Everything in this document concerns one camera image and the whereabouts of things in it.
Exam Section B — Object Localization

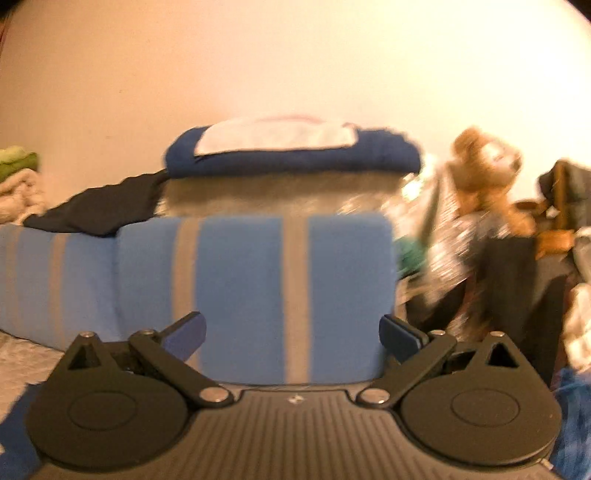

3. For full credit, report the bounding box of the pink towel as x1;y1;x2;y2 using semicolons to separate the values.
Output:
193;115;359;157

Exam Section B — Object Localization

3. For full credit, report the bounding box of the right blue striped pillow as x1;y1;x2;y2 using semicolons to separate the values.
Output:
116;214;397;385

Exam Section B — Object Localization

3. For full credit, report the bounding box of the folded dark blue blanket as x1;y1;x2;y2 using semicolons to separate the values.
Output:
164;127;422;178

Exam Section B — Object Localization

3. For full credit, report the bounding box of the dark grey bag with straps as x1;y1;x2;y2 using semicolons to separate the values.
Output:
479;160;590;378

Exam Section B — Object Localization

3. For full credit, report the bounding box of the green folded blanket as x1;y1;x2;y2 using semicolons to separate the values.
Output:
0;146;39;182

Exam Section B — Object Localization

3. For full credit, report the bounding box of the brown teddy bear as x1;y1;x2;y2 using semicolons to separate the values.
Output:
447;127;536;237

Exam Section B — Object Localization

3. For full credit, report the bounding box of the left blue striped pillow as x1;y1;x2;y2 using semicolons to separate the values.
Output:
1;224;122;351

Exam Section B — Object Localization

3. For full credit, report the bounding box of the black garment on pillows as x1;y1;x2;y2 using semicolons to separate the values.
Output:
23;170;168;237

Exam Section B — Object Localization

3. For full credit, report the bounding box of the blue striped pillow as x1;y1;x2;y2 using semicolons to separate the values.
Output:
1;224;122;351
116;214;397;385

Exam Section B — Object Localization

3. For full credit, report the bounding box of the blue garment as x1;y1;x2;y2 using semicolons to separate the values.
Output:
1;383;43;480

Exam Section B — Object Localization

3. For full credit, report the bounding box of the cream knitted blanket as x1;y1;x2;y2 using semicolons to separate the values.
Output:
0;169;48;225

